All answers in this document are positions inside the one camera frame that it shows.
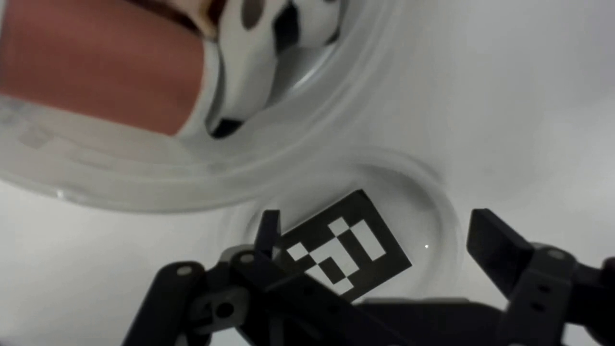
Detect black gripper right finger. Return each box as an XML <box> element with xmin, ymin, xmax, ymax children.
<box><xmin>466</xmin><ymin>208</ymin><xmax>615</xmax><ymax>346</ymax></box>

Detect black white spotted toy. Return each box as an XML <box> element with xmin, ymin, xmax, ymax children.
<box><xmin>201</xmin><ymin>0</ymin><xmax>341</xmax><ymax>141</ymax></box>

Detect pink cylinder toy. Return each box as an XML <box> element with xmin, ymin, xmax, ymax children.
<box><xmin>0</xmin><ymin>0</ymin><xmax>207</xmax><ymax>139</ymax></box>

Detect clear plastic bowl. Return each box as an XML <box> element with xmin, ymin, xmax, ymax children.
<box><xmin>0</xmin><ymin>0</ymin><xmax>414</xmax><ymax>216</ymax></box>

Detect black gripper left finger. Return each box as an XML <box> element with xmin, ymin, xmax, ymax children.
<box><xmin>122</xmin><ymin>208</ymin><xmax>386</xmax><ymax>346</ymax></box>

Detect clear lid with black tag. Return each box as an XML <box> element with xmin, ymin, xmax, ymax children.
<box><xmin>218</xmin><ymin>149</ymin><xmax>464</xmax><ymax>306</ymax></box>

